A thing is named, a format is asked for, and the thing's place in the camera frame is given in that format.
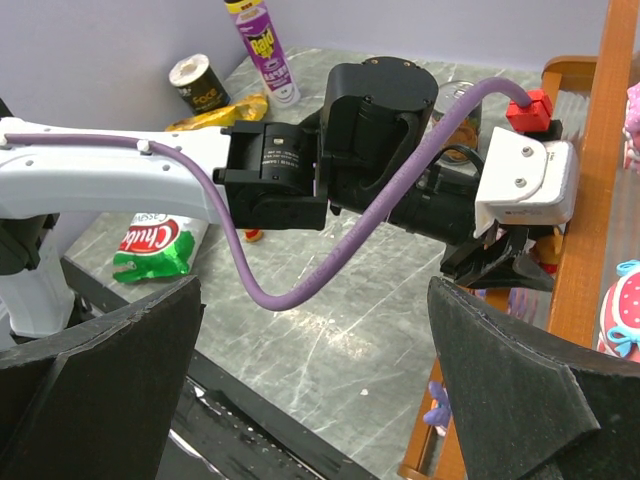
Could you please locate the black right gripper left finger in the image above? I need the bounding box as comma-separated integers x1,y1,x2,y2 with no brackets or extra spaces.
1,276,203,479

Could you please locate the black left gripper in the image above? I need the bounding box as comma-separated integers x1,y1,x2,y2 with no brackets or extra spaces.
440,226,555,292

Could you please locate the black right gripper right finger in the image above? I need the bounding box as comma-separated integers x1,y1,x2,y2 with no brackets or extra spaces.
427,277,639,479

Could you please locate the purple cat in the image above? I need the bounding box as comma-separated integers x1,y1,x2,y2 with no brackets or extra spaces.
423,381,452,437

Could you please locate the pink round figure teal face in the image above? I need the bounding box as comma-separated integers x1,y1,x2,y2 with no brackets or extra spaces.
596,259,640,363

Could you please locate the pink pig figure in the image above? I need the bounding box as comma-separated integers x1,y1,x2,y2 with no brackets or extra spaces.
623,83,640,173

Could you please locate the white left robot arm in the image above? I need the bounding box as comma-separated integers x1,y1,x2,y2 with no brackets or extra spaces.
1,57,577,339

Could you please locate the orange tiered display shelf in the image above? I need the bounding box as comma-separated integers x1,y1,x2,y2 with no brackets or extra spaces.
397,0,640,480

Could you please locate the brown tin can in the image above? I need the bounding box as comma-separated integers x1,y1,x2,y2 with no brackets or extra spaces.
431,80,482,163

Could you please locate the green Chuba cassava chips bag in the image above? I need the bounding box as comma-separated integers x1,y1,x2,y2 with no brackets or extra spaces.
112,213,209,284

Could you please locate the yellow snack bag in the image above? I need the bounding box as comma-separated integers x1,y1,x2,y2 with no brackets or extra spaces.
166,93,269,132

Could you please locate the chips tube with white lid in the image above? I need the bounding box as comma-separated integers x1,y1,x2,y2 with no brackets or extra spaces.
168,53,231,115

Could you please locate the purple insect spray can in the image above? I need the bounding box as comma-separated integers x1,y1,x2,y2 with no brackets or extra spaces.
224,0,300,108

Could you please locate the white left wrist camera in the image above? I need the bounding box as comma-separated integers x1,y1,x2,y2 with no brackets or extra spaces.
472,88,580,239

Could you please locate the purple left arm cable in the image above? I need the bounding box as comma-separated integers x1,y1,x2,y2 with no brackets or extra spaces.
3,76,531,312

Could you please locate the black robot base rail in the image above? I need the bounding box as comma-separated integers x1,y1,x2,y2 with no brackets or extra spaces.
172,351,375,479

